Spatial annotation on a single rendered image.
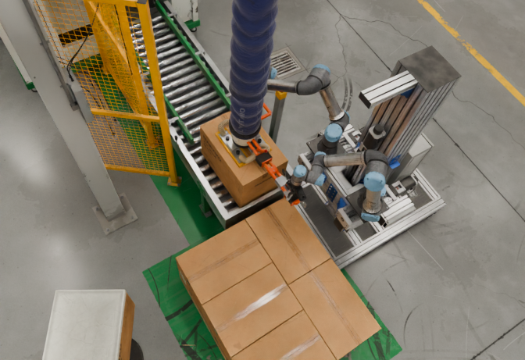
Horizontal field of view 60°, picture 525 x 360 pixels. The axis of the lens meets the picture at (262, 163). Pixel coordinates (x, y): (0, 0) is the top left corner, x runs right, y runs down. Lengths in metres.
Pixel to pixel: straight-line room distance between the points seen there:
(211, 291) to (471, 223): 2.57
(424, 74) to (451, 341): 2.44
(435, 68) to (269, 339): 2.03
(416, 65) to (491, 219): 2.53
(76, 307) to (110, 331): 0.25
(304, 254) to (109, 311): 1.44
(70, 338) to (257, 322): 1.20
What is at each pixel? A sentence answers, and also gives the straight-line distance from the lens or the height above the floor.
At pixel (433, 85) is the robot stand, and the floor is 2.03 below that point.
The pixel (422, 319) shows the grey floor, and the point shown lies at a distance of 4.24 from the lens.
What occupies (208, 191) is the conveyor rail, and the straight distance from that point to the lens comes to 3.59.
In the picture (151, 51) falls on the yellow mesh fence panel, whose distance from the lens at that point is 2.87.
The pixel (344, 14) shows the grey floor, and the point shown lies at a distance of 5.91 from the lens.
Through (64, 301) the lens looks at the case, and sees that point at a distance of 3.01.
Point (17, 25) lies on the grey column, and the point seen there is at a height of 2.26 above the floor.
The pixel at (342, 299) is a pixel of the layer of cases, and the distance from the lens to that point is 3.48.
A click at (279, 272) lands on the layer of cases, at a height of 0.54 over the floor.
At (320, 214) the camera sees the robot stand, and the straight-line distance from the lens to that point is 4.03.
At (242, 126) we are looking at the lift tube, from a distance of 3.05.
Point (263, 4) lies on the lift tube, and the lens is 2.25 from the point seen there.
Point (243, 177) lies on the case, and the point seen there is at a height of 0.95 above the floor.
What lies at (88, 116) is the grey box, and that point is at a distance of 2.91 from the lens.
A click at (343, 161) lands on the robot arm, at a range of 2.77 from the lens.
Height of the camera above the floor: 3.83
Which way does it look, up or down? 60 degrees down
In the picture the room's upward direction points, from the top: 10 degrees clockwise
